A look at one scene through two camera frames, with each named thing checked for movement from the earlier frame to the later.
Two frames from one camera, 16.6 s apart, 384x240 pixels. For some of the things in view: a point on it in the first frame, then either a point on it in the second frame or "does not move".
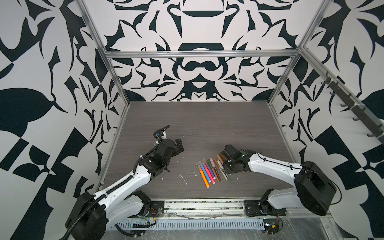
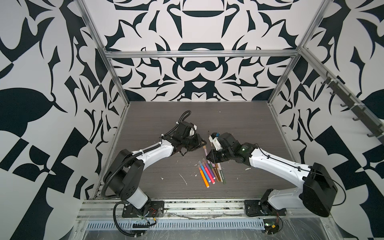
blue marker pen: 204,171 does not move
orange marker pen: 203,175 does not move
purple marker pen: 209,168 does not move
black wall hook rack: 375,126 does not move
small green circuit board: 271,225 does not move
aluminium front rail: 211,208 does not move
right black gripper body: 229,167 -> 222,155
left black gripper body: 175,151 -> 192,143
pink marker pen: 215,168 -> 205,150
